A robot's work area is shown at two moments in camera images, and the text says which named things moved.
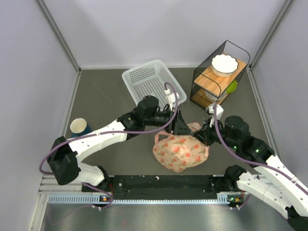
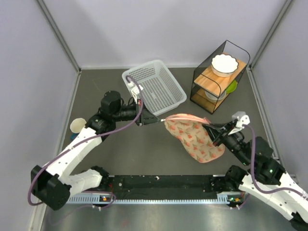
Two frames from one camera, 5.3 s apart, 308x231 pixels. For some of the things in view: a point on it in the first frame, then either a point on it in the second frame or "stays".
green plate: (232, 87) stays
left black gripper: (181, 127) → (146, 117)
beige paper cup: (78, 125) stays
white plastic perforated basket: (149, 80) stays
